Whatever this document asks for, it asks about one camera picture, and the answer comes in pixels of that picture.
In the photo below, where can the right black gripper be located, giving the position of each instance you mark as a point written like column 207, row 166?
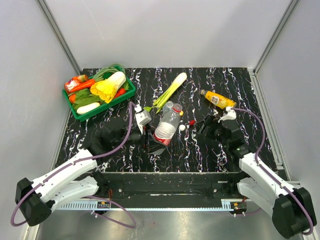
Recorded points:
column 211, row 121

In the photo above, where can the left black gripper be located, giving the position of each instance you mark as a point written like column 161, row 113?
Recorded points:
column 148, row 135

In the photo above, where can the blue white bottle cap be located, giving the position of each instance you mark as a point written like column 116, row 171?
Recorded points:
column 182, row 127

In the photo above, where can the water bottle red cap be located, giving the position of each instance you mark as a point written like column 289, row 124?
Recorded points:
column 168, row 125

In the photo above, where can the orange juice bottle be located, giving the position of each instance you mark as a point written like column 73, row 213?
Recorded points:
column 217, row 99

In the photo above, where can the clear bottle blue cap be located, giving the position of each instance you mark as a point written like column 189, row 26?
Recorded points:
column 167, row 107

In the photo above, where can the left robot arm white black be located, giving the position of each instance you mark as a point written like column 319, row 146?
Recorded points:
column 38, row 198

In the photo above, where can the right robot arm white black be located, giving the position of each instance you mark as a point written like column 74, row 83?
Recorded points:
column 291, row 209

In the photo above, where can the black marble mat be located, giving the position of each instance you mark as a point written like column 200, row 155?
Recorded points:
column 188, row 151

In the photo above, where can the toy green onion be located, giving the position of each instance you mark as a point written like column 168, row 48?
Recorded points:
column 162, row 100

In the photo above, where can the small orange carrot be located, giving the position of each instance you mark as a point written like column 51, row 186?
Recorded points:
column 120, row 92

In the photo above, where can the toy napa cabbage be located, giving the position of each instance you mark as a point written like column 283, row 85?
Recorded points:
column 107, row 89

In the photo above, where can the green plastic basket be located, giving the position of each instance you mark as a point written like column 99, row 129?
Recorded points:
column 103, row 107

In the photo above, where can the white toy radish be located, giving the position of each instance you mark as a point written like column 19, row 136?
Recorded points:
column 87, row 108

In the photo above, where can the green leafy vegetable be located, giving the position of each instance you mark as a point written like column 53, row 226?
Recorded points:
column 85, row 97

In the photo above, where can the green beans bundle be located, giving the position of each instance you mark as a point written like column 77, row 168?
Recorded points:
column 106, row 72

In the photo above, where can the long orange carrot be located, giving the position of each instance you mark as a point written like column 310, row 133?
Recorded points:
column 85, row 85

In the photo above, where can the orange tomato piece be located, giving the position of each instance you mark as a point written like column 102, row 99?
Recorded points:
column 72, row 98

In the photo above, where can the red snack packet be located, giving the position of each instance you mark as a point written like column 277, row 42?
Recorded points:
column 74, row 82

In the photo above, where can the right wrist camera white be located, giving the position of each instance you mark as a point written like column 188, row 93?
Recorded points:
column 230, row 114

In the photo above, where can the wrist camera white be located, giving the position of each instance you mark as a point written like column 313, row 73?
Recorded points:
column 230, row 114
column 142, row 117

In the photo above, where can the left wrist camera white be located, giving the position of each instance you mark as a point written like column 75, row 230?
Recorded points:
column 142, row 117

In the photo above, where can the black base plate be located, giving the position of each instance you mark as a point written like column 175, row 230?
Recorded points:
column 139, row 187

